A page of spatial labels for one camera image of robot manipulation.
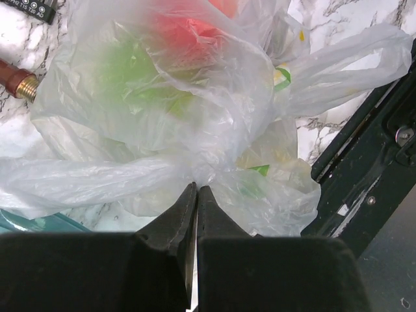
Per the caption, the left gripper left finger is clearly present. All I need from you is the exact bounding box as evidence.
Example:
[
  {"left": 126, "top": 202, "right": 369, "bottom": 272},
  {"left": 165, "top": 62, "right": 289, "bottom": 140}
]
[{"left": 1, "top": 183, "right": 197, "bottom": 311}]

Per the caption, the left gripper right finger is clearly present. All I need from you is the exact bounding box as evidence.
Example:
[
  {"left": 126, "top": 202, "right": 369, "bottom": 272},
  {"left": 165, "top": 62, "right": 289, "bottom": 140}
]
[{"left": 197, "top": 187, "right": 371, "bottom": 311}]

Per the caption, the translucent white plastic bag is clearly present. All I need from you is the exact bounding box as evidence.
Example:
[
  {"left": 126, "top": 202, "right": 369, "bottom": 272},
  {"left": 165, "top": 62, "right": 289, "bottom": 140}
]
[{"left": 1, "top": 1, "right": 413, "bottom": 237}]

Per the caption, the red fake fruit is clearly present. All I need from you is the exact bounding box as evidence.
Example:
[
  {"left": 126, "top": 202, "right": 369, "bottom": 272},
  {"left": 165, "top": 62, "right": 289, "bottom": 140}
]
[{"left": 150, "top": 1, "right": 239, "bottom": 51}]

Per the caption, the teal transparent plastic tray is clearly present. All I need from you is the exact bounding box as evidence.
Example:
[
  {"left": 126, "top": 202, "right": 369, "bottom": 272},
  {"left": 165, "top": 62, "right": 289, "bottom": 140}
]
[{"left": 1, "top": 209, "right": 90, "bottom": 233}]

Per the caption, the black screwdriver bit holder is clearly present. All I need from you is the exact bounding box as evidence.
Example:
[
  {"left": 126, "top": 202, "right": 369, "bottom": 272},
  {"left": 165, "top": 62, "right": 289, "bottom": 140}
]
[{"left": 1, "top": 0, "right": 57, "bottom": 25}]

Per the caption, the black metal base rail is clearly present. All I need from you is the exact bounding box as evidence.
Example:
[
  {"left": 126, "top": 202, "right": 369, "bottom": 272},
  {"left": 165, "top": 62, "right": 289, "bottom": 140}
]
[{"left": 302, "top": 62, "right": 415, "bottom": 257}]

